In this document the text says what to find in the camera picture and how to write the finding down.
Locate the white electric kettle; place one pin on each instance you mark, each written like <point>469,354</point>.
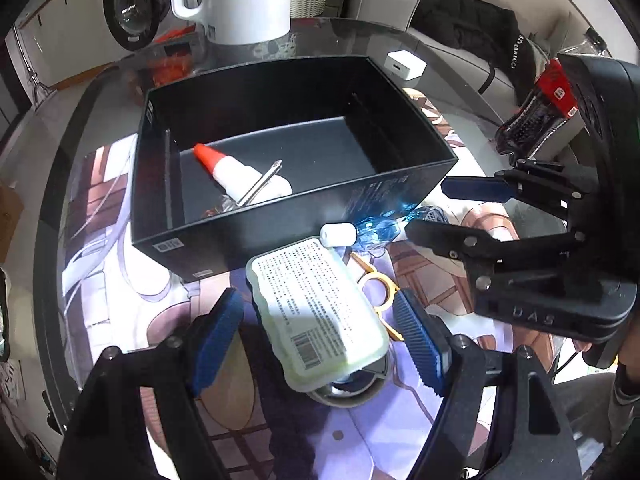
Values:
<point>240,0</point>

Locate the white glue bottle orange cap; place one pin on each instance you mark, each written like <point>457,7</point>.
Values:
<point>225,170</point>

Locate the orange plastic item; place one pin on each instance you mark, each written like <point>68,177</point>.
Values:
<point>170,65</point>

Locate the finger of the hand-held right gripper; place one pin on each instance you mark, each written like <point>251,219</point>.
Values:
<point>445,237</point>
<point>475,188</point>

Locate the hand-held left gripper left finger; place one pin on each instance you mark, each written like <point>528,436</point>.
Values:
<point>217,342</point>

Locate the small white cylinder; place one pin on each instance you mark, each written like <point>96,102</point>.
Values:
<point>338,235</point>

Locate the pale green labelled case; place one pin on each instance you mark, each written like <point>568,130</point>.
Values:
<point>315,305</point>

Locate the red and black package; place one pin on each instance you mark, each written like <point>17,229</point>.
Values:
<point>535,115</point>

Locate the washing machine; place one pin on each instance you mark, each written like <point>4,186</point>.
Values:
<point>132,5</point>

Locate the black jacket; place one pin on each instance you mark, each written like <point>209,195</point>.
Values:
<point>465,20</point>

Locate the white cabinet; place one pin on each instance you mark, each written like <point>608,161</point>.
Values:
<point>55,15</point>

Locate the black rectangular box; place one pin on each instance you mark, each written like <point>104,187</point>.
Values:
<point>320,145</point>

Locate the tape roll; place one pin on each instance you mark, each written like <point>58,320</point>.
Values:
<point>350,392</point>

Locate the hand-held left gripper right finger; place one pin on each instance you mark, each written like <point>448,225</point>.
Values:
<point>419,342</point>

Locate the white charger adapter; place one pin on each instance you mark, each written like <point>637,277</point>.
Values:
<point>405,65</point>

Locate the blue plastic wrapper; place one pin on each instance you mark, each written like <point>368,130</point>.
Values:
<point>380,227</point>

